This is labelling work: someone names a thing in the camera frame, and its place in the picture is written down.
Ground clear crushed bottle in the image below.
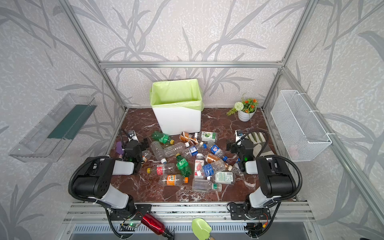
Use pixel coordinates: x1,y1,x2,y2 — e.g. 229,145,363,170
150,141,167,164

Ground square bottle green label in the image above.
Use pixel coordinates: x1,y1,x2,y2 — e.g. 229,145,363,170
207,172,236,185

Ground clear bottle green cap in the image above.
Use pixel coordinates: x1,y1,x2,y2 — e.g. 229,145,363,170
192,179,223,192

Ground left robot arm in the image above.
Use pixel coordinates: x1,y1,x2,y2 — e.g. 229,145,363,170
68,139,149,218

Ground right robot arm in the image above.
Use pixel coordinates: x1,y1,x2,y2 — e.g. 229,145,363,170
227,139,303,221

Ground white bin with green liner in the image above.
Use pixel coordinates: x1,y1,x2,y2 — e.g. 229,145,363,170
150,79,204,136

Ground purple spatula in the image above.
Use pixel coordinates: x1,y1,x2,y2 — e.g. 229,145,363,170
116,141,124,159

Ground blue label pepsi bottle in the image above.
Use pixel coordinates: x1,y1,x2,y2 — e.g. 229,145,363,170
203,142,228,162

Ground green bottle yellow cap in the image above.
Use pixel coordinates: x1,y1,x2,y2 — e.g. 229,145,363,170
152,131,175,145

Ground clear bottle lime label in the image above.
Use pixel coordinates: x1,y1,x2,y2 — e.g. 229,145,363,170
195,131,218,143

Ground brown tea bottle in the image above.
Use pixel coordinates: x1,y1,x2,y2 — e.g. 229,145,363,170
206,153,233,171

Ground clear bottle white cap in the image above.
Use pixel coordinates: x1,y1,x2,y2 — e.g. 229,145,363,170
164,142,190,158

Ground white pot with flowers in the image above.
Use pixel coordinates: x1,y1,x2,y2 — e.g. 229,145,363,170
227,97,259,122

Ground red label bottle yellow cap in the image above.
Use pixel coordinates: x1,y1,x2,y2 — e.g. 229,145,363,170
147,163,177,176

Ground pink guava label bottle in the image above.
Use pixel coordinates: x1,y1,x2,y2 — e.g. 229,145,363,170
194,153,205,179

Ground orange label bottle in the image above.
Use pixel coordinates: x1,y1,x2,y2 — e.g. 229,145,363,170
159,174,189,186

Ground dark green bottle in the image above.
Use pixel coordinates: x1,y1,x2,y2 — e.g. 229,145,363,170
176,154,192,178

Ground red metal bottle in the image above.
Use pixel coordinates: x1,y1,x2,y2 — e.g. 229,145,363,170
141,213,175,240

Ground green plastic trowel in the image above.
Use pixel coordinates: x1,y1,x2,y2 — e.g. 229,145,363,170
192,218,215,240

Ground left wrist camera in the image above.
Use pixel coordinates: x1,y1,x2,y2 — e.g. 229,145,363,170
125,130,139,141

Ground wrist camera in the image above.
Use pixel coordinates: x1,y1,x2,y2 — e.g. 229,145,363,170
235,130,244,142
125,130,139,141

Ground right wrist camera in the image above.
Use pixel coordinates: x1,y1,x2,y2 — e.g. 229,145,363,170
235,130,244,142

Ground white wire mesh basket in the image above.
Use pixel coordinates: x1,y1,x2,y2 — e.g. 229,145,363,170
271,90,332,162

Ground clear plastic wall shelf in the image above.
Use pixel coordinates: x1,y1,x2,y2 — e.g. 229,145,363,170
9,94,97,163

